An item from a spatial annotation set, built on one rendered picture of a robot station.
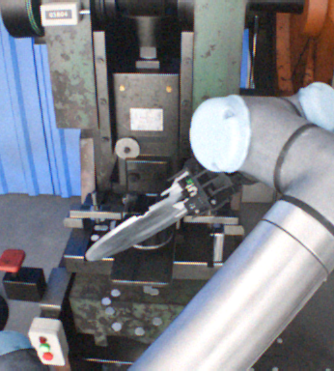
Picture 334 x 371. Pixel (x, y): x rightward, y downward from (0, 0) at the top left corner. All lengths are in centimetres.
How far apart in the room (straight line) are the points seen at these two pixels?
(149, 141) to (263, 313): 70
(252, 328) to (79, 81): 68
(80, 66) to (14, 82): 149
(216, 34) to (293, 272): 59
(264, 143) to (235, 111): 4
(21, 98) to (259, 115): 206
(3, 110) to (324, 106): 215
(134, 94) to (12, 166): 178
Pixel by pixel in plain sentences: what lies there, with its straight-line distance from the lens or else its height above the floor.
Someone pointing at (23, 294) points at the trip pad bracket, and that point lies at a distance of 113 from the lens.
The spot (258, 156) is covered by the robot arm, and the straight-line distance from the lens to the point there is 40.
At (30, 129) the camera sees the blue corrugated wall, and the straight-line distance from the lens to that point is 247.
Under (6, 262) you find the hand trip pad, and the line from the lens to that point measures 108.
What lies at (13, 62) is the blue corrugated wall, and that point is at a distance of 233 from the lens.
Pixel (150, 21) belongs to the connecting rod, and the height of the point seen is 128.
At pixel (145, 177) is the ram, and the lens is 99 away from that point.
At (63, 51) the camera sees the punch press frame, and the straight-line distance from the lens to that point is 89.
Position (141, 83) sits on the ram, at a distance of 93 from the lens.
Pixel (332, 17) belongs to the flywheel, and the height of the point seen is 132.
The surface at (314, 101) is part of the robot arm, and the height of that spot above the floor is 129.
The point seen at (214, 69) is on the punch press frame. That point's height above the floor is 120.
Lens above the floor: 145
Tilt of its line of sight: 33 degrees down
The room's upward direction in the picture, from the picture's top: straight up
